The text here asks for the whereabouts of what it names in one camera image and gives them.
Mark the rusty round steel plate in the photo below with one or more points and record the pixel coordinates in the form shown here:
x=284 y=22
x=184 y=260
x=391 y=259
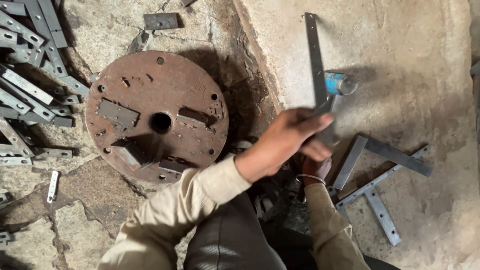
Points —
x=155 y=116

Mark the long grey metal strip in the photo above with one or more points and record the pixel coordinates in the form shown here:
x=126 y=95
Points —
x=315 y=63

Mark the T-shaped grey metal bracket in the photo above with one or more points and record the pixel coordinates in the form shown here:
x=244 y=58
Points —
x=378 y=204

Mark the small shiny metal strip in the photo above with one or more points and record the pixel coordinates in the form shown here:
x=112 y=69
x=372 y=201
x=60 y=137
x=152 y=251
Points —
x=53 y=186

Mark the person's dark trousers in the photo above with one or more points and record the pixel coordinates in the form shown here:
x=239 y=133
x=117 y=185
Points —
x=232 y=240

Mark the pile of punched metal strips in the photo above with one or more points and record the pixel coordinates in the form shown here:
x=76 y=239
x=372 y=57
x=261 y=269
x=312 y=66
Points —
x=26 y=86

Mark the short dark metal plate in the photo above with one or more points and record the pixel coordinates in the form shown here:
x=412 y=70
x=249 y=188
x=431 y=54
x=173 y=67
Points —
x=160 y=21

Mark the blue steel hammer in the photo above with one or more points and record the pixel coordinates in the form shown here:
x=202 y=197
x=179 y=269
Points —
x=335 y=83

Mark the silver wrist bangle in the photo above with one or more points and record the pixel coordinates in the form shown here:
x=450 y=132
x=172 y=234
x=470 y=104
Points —
x=311 y=176

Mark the small grey metal offcut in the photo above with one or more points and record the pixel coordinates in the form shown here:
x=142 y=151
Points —
x=3 y=198
x=3 y=239

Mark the angled grey metal bracket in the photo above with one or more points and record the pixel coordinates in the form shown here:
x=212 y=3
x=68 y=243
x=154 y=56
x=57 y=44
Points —
x=393 y=154

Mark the person's left hand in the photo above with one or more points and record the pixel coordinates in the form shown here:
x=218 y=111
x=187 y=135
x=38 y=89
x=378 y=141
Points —
x=277 y=144

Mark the person's right hand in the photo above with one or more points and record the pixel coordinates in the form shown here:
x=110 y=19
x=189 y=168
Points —
x=315 y=167

